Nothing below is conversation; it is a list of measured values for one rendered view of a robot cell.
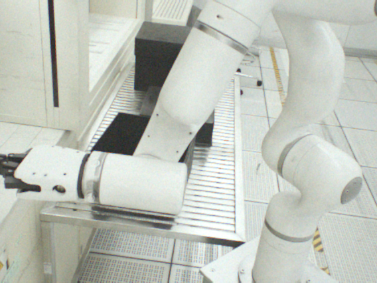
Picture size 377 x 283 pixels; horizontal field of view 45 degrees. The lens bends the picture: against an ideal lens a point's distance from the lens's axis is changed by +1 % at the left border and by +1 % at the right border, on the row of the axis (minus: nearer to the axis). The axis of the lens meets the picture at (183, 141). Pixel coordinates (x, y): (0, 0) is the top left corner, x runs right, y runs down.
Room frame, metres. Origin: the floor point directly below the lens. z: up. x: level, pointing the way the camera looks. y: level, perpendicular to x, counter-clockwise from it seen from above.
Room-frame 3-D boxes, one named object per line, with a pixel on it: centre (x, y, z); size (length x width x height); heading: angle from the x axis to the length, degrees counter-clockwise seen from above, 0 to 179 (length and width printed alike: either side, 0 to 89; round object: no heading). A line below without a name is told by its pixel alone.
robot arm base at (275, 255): (0.86, -0.27, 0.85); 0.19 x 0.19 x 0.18
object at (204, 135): (1.65, 0.03, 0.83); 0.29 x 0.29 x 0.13; 89
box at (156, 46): (2.08, 0.12, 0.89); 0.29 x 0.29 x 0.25; 0
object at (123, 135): (1.22, 0.11, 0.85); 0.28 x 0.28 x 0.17; 83
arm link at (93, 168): (0.60, 0.14, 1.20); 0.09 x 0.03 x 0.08; 178
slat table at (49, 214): (1.65, 0.07, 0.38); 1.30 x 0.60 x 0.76; 178
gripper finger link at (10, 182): (0.58, 0.23, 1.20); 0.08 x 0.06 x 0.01; 129
